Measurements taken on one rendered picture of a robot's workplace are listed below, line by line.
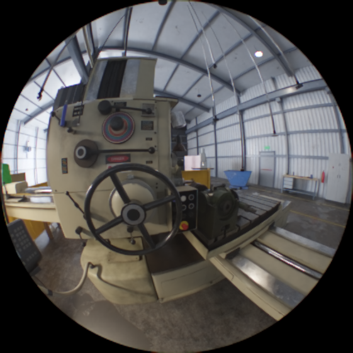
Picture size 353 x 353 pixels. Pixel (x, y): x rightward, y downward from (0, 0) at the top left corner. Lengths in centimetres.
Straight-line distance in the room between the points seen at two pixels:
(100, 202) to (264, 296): 115
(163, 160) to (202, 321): 157
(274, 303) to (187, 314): 91
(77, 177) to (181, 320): 155
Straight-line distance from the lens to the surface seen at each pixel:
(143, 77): 169
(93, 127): 69
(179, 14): 712
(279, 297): 97
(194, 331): 151
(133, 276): 114
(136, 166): 39
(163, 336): 151
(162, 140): 66
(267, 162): 805
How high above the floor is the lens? 150
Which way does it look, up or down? 7 degrees down
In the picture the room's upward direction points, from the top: 2 degrees counter-clockwise
